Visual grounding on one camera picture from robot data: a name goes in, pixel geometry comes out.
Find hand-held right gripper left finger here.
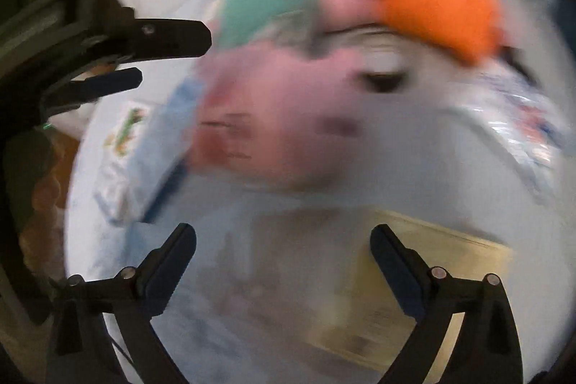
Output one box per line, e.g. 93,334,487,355
45,223,197,384

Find white card box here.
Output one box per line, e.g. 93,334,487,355
92,100,154,225

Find pig plush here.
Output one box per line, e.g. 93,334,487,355
189,0,374,191
310,0,501,65

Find clear printed plastic bag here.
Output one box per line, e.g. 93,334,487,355
468,69,563,205

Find blue cartoon picture box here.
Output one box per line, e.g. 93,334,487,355
128,78,212,225

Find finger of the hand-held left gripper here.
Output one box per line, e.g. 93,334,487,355
67,68,143,103
119,19,212,61

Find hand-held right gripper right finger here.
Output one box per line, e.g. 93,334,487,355
370,224,525,384

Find yellow flat packet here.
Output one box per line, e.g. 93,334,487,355
310,208,514,371

